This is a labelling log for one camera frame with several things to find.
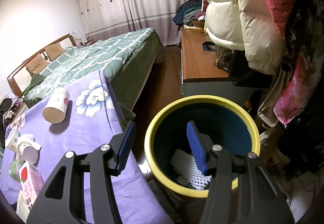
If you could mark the green label milk bottle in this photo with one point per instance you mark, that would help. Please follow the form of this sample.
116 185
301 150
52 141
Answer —
16 168

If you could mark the woven basket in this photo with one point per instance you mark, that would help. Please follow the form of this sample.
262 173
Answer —
197 23

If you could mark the pink white curtain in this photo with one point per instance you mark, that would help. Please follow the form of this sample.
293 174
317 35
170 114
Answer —
126 6

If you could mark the grey fabric bag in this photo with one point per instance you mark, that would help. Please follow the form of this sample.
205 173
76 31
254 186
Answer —
273 102

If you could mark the pink carton box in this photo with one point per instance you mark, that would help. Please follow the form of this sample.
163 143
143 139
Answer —
29 183

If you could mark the white paper cup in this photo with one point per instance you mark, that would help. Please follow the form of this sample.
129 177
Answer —
26 148

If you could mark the dark brown handbag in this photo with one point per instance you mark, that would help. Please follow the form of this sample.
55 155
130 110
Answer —
222 59

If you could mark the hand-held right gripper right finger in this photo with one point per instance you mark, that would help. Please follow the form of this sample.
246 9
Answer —
196 148

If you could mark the white bedside lamp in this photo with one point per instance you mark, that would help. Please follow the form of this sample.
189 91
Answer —
75 34

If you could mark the pile of folded clothes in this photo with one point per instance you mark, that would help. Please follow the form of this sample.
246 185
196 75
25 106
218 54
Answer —
188 11

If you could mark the brown pillow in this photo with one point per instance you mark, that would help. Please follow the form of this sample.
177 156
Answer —
36 64
54 50

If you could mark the dark hanging jacket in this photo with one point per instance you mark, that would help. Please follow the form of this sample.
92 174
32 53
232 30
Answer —
308 61

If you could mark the cream puffer jacket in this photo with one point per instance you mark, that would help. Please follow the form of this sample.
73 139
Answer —
227 23

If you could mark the floral paper cup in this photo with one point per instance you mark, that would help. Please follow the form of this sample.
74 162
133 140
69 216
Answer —
58 102

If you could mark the wooden cabinet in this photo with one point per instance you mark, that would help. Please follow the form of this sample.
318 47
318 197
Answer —
200 61

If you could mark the purple floral tablecloth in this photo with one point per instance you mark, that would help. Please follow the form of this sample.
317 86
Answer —
88 132

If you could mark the yellow rim trash bin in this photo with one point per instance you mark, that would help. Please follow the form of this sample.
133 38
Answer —
222 117

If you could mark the pink floral cloth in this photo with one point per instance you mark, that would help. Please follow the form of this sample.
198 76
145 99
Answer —
291 94

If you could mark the wooden bedside table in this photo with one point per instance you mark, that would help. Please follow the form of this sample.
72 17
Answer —
87 43

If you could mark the dark green cloth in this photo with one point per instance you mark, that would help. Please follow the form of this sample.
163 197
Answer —
33 84

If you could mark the green checked duvet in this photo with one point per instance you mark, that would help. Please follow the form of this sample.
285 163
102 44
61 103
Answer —
88 56

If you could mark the dark clothes heap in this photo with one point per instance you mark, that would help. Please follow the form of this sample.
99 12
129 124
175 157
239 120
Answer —
5 110

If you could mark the white foam net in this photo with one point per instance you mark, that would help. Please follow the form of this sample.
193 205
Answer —
182 163

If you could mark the wooden bed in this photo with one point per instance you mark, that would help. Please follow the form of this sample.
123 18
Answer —
141 74

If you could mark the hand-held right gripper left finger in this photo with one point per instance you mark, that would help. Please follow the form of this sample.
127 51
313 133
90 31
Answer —
125 146

